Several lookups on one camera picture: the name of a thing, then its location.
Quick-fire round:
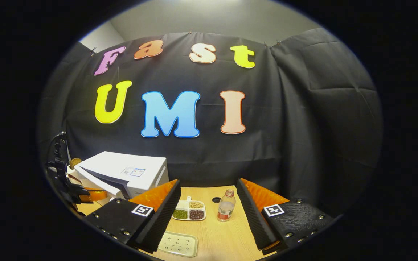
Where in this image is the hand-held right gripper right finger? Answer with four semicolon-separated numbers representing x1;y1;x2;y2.
237;177;335;255

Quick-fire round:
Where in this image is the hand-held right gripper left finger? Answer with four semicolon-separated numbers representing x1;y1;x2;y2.
84;178;182;254

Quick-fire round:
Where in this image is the white microwave oven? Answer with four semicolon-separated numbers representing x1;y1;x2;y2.
74;151;170;201

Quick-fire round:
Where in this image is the divided dish of beans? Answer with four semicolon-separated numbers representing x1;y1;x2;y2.
172;196;207;221

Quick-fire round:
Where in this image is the clear plastic water bottle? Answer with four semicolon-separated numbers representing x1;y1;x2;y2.
217;188;237;222

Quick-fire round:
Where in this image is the pale green rectangular tray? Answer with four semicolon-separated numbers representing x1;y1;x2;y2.
157;231;198;258

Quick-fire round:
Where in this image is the black backdrop cloth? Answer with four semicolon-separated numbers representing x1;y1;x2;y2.
38;28;384;215

